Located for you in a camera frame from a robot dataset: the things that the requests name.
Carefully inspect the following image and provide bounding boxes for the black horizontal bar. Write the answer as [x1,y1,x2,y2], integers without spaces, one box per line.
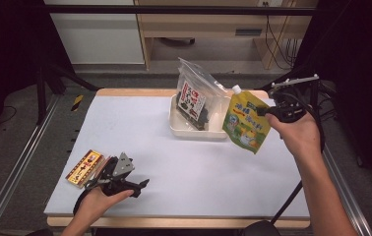
[40,4,317,17]

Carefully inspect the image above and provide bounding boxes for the white table cover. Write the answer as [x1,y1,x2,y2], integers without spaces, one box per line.
[44,94,311,219]

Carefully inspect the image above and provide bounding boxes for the wooden desk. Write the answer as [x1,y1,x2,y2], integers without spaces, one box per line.
[134,0,320,71]

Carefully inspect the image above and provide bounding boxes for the person's left hand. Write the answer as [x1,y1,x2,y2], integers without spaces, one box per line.
[76,187,135,221]

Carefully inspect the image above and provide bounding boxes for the black yellow striped tape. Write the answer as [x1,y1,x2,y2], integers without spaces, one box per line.
[71,94,85,112]

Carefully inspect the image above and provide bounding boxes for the white cabinet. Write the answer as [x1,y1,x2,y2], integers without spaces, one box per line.
[43,0,146,65]

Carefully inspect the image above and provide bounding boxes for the aluminium rail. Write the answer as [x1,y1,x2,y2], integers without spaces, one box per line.
[0,93,61,236]
[321,144,372,236]

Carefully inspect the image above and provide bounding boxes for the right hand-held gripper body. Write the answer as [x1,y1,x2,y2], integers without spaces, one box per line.
[267,74,320,124]

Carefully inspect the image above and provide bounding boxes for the thin black floor cable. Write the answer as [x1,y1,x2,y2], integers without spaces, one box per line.
[0,105,18,125]

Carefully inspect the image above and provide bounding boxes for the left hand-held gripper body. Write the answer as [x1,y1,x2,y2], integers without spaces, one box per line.
[85,151,142,198]

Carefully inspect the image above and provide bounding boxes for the person's right hand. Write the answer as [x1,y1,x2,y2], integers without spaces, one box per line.
[265,112,324,162]

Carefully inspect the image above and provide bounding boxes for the clear bag of dried seaweed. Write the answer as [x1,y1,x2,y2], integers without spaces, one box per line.
[174,57,232,132]

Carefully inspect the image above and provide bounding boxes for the cream plastic bin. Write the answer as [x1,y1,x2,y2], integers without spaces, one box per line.
[168,93,232,142]

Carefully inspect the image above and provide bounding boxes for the black round seat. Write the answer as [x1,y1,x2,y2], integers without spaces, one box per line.
[240,219,282,236]

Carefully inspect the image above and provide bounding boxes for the black hanging cables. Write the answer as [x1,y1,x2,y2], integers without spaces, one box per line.
[263,1,298,71]

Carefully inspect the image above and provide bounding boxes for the yellow green spout pouch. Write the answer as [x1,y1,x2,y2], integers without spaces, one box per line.
[221,84,273,155]

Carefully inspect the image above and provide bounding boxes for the black curtain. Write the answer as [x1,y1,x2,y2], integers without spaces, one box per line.
[293,0,372,188]
[0,0,75,148]

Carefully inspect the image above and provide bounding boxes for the black metal stand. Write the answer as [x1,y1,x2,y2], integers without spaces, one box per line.
[258,63,365,168]
[35,61,100,126]

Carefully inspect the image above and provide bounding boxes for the yellow patterned flat box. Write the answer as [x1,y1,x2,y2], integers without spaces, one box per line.
[65,148,106,189]

